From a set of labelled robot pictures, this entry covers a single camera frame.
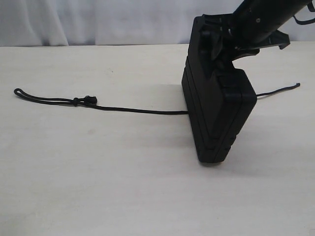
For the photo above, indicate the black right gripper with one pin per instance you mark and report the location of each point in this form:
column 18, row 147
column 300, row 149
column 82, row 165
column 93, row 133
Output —
column 252, row 26

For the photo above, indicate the black plastic carrying case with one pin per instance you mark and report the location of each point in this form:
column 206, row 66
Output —
column 219, row 99

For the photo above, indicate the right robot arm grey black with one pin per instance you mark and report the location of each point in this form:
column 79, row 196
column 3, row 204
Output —
column 232, row 55

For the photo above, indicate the white backdrop curtain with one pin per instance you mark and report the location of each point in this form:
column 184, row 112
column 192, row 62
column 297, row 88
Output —
column 103, row 22

